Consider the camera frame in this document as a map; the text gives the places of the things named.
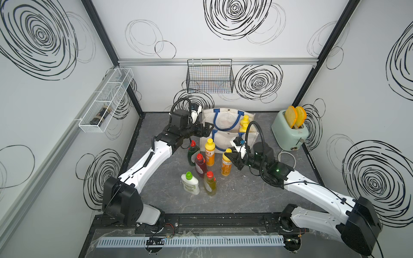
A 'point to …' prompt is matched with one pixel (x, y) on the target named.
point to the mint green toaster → (289, 138)
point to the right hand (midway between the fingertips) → (228, 151)
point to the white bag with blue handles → (226, 122)
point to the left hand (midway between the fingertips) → (206, 123)
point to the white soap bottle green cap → (190, 183)
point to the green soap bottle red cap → (193, 151)
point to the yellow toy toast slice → (291, 115)
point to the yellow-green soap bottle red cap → (209, 184)
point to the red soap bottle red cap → (201, 167)
